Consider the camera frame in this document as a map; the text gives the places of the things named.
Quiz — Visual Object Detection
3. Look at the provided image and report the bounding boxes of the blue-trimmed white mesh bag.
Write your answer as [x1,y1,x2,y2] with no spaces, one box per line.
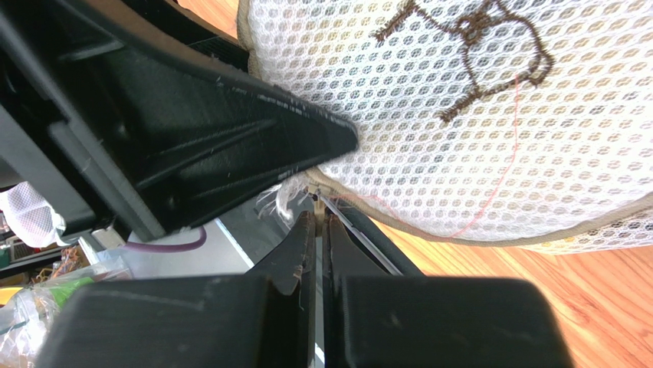
[1,182,69,248]

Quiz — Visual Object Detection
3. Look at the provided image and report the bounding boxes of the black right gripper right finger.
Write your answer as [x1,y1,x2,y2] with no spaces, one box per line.
[323,215,573,367]

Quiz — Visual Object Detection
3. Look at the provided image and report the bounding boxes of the clear plastic bag clutter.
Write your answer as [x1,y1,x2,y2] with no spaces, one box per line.
[1,258,132,367]

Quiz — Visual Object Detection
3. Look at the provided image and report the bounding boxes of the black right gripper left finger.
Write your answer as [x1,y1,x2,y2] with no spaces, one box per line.
[36,212,317,367]

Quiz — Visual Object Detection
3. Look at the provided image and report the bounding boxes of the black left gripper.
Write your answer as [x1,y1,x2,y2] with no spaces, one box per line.
[1,1,169,240]

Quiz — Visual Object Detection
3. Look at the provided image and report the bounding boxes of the beige-trimmed white mesh bag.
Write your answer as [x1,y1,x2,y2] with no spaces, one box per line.
[238,1,652,254]

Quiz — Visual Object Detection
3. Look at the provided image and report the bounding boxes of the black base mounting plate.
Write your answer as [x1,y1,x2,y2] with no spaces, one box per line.
[319,195,425,276]

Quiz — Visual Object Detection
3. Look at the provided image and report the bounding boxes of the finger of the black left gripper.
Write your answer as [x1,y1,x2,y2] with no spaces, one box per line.
[66,1,358,232]

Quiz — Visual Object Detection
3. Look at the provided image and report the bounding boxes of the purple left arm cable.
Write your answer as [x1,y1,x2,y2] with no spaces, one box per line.
[122,225,208,254]

